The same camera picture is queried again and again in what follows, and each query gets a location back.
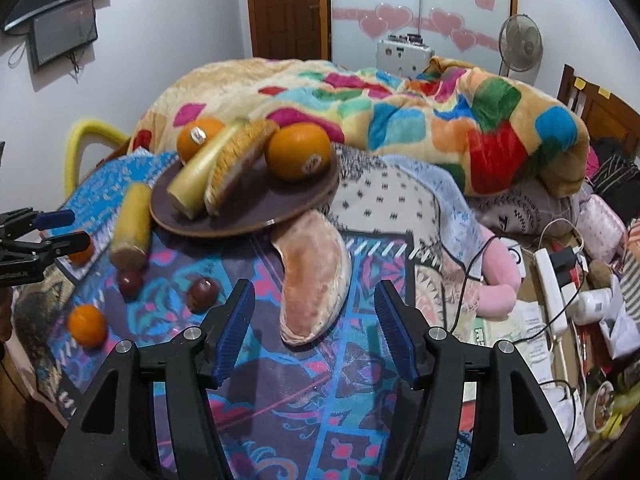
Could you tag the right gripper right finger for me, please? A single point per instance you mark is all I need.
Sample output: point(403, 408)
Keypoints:
point(515, 433)

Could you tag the pink patterned pillow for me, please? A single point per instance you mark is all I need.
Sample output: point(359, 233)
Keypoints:
point(603, 232)

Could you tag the small wall monitor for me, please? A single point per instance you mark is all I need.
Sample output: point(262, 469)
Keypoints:
point(61, 31)

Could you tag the large pomelo segment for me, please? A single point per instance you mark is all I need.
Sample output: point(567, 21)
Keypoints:
point(317, 271)

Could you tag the standing electric fan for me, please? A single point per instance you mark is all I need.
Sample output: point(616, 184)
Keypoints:
point(520, 46)

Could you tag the cream filled bread roll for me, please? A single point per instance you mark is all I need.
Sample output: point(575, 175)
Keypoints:
point(235, 156)

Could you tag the pink plush toy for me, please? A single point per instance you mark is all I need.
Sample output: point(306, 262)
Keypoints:
point(497, 297)

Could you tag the yellow foam tube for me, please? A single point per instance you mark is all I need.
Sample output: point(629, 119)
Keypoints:
point(82, 134)

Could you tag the white lotion bottle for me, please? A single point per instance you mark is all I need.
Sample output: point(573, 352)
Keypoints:
point(592, 306)

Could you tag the small mandarin orange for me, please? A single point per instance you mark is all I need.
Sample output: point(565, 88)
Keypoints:
point(87, 325)

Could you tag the colourful patchwork blanket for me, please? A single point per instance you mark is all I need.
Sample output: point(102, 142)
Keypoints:
point(488, 131)

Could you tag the dark brown round plate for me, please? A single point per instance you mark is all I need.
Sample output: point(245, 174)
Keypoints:
point(259, 201)

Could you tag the wooden bed headboard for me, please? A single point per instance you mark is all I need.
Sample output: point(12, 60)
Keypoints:
point(605, 114)

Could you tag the dark red plum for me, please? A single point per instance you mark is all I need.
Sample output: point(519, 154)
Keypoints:
point(129, 283)
point(202, 295)

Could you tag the white power strip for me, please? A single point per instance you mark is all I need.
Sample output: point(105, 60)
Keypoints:
point(553, 299)

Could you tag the brown wooden door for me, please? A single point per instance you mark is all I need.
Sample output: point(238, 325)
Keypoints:
point(282, 29)

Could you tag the black bag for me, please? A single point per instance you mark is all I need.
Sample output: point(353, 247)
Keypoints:
point(614, 171)

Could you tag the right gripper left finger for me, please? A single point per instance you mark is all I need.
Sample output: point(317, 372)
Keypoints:
point(112, 434)

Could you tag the frosted sliding wardrobe doors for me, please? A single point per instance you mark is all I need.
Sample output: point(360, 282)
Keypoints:
point(467, 30)

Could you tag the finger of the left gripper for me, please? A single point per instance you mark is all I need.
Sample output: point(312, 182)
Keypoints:
point(16, 223)
point(48, 248)

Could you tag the orange with white sticker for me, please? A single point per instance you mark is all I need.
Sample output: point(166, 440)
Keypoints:
point(195, 135)

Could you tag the large orange with sticker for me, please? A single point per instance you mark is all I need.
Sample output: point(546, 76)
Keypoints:
point(298, 151)

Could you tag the white metal box device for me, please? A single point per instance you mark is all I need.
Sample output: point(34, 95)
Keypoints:
point(403, 56)

